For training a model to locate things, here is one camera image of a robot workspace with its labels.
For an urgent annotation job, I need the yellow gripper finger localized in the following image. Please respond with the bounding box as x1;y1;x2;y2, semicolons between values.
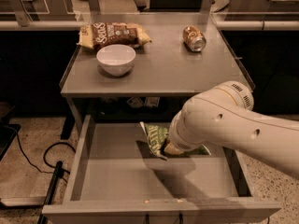
164;143;183;155

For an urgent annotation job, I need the green jalapeno chip bag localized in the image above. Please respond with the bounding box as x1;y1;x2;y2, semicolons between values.
140;122;210;161

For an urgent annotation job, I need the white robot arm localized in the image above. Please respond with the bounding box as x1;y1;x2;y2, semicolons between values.
164;81;299;178

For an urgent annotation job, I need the grey open drawer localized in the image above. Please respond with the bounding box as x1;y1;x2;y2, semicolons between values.
42;116;280;224

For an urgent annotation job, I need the grey counter cabinet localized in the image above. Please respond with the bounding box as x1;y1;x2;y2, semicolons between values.
61;12;255;128

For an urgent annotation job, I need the brown and yellow chip bag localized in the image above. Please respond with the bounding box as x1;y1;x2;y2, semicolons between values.
78;22;151;50

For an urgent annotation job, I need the white ceramic bowl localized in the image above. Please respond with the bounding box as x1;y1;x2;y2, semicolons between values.
96;44;135;77

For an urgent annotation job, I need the gold soda can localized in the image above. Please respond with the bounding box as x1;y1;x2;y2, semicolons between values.
183;25;206;52

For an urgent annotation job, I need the black drawer handle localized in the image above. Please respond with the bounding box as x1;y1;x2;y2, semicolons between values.
145;214;184;224

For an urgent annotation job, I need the black floor cable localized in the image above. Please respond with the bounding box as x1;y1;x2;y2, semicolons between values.
3;124;77;183

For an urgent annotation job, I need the black floor rail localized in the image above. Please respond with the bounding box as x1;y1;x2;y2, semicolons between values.
37;161;63;224

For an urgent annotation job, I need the white horizontal rail pipe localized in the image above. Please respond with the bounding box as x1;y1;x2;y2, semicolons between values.
0;20;299;32

